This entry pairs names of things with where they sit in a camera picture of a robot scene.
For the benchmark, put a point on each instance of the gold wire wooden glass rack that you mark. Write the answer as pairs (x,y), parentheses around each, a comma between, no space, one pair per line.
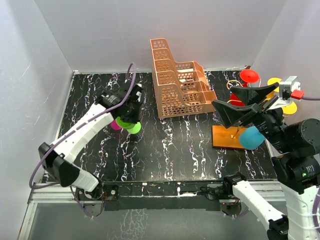
(227,137)

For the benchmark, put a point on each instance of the peach plastic file organizer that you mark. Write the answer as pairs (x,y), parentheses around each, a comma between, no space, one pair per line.
(181,88)

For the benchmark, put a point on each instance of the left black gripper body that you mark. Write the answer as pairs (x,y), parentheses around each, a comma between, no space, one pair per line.
(132,114)

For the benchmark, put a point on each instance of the red plastic wine glass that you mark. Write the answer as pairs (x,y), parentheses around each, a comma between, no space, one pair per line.
(248,76)

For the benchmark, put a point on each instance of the black front mounting rail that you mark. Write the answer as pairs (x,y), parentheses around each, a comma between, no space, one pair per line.
(158,195)

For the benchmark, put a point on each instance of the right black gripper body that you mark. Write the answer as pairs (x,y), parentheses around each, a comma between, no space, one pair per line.
(268,121)

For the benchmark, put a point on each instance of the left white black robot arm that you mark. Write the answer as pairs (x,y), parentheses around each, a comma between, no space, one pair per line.
(59,156)

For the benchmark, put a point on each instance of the magenta plastic wine glass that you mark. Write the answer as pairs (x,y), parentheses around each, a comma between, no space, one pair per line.
(115,126)

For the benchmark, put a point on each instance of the blue plastic wine glass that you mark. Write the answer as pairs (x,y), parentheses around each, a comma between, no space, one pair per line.
(251,138)

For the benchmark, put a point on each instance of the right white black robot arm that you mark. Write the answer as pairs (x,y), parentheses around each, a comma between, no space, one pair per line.
(296,167)

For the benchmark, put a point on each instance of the green plastic wine glass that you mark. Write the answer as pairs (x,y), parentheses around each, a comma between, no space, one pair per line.
(132,128)

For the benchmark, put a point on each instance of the orange yellow wine glass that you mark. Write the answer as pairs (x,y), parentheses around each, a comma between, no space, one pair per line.
(276,91)

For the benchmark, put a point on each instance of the yellow plastic wine glass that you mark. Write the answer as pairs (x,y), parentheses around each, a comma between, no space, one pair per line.
(290,109)

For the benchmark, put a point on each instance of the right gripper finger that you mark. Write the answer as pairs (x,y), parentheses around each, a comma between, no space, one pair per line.
(253,95)
(235,115)

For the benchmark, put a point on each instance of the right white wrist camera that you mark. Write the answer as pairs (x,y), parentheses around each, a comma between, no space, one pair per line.
(289,91)

